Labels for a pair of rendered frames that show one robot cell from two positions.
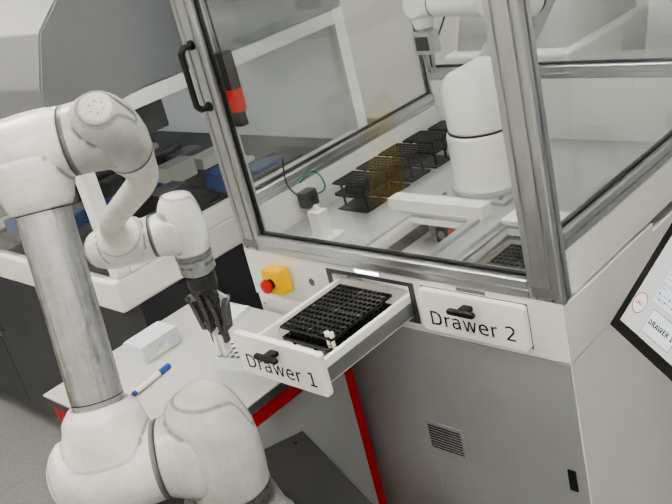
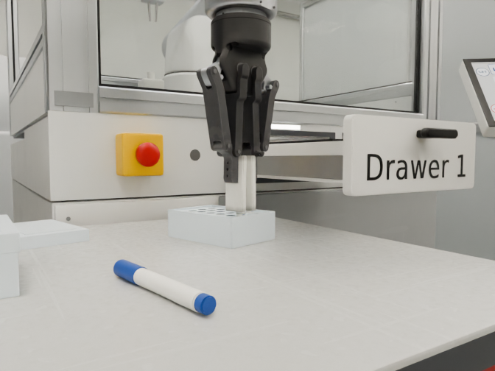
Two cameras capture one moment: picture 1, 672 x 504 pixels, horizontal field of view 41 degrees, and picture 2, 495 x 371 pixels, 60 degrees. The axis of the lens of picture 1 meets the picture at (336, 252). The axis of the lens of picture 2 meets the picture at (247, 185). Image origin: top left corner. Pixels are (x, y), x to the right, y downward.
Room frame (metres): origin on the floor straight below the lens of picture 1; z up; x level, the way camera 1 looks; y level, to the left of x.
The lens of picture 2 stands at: (1.95, 0.87, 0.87)
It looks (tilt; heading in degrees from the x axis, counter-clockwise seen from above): 4 degrees down; 280
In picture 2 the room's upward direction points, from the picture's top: straight up
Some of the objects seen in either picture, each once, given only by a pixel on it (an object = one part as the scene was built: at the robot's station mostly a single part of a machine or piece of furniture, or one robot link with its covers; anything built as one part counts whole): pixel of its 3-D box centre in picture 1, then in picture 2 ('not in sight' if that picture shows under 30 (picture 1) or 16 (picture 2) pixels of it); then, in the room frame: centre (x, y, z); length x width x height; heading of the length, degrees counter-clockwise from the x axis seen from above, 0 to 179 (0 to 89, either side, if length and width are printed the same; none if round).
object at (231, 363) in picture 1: (240, 351); (220, 224); (2.09, 0.31, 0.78); 0.12 x 0.08 x 0.04; 148
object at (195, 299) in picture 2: (151, 379); (158, 283); (2.08, 0.55, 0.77); 0.14 x 0.02 x 0.02; 141
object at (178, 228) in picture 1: (177, 223); not in sight; (2.05, 0.35, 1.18); 0.13 x 0.11 x 0.16; 90
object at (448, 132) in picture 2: (269, 356); (432, 133); (1.79, 0.20, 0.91); 0.07 x 0.04 x 0.01; 42
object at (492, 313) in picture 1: (472, 317); not in sight; (1.79, -0.26, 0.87); 0.29 x 0.02 x 0.11; 42
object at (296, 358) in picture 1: (281, 361); (415, 155); (1.81, 0.18, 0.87); 0.29 x 0.02 x 0.11; 42
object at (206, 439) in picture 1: (210, 439); not in sight; (1.45, 0.32, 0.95); 0.18 x 0.16 x 0.22; 90
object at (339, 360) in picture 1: (341, 321); (323, 160); (1.95, 0.03, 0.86); 0.40 x 0.26 x 0.06; 132
